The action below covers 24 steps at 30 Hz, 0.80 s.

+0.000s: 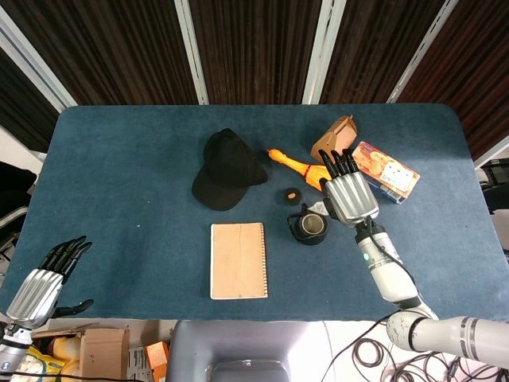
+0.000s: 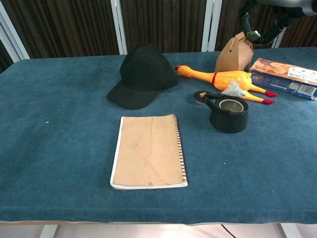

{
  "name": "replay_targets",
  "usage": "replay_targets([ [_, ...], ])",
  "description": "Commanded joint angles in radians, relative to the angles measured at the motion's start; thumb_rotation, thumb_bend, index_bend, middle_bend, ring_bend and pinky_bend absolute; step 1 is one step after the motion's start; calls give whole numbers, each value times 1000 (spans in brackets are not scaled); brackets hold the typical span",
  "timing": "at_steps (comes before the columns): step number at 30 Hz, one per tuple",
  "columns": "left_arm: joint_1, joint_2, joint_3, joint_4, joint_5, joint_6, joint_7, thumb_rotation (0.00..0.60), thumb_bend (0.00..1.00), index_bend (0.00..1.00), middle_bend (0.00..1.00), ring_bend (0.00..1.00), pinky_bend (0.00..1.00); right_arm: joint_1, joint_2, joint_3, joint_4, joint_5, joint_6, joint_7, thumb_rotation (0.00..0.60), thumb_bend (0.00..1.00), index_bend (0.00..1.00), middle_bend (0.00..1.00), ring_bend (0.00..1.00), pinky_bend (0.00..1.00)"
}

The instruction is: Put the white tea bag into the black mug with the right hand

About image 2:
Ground yellow rubber chicken toy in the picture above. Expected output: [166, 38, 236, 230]
[175, 64, 278, 105]

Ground black cable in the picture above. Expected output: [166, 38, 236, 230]
[219, 224, 239, 238]

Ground blue table cloth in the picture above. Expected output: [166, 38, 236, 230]
[0, 47, 317, 225]

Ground small clear plastic bag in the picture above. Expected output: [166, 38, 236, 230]
[221, 29, 261, 98]

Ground blue printed food package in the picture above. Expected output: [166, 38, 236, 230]
[249, 58, 317, 101]

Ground white table leg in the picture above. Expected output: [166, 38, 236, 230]
[39, 224, 62, 238]
[274, 223, 303, 238]

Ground brown paper gable box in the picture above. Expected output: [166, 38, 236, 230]
[214, 31, 254, 73]

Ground black kettle with top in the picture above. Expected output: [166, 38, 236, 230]
[203, 92, 249, 134]

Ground black baseball cap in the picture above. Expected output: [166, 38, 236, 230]
[106, 44, 179, 110]

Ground white screen frame post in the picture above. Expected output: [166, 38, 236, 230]
[201, 0, 223, 53]
[109, 0, 128, 56]
[271, 14, 295, 49]
[0, 2, 31, 74]

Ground brown spiral notebook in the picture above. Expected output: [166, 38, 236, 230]
[109, 114, 189, 190]

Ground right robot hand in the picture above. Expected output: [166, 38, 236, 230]
[238, 0, 317, 46]

